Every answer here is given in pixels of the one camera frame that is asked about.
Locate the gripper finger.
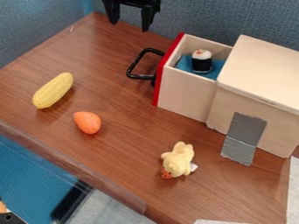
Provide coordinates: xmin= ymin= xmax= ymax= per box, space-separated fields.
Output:
xmin=140 ymin=5 xmax=162 ymax=33
xmin=102 ymin=1 xmax=123 ymax=25

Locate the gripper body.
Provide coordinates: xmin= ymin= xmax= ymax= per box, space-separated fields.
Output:
xmin=101 ymin=0 xmax=163 ymax=8

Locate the drawer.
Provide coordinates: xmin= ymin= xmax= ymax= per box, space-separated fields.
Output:
xmin=124 ymin=31 xmax=234 ymax=123

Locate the yellow toy corn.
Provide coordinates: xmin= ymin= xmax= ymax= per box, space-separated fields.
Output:
xmin=31 ymin=72 xmax=75 ymax=110

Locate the orange toy carrot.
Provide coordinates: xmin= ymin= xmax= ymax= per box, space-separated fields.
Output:
xmin=72 ymin=111 xmax=103 ymax=136

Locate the cabinet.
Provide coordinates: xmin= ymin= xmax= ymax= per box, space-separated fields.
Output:
xmin=204 ymin=34 xmax=299 ymax=159

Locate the yellow plush duck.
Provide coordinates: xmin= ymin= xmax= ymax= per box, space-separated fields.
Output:
xmin=158 ymin=141 xmax=200 ymax=179

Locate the grey tape strip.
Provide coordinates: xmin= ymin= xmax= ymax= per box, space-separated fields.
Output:
xmin=219 ymin=111 xmax=269 ymax=167

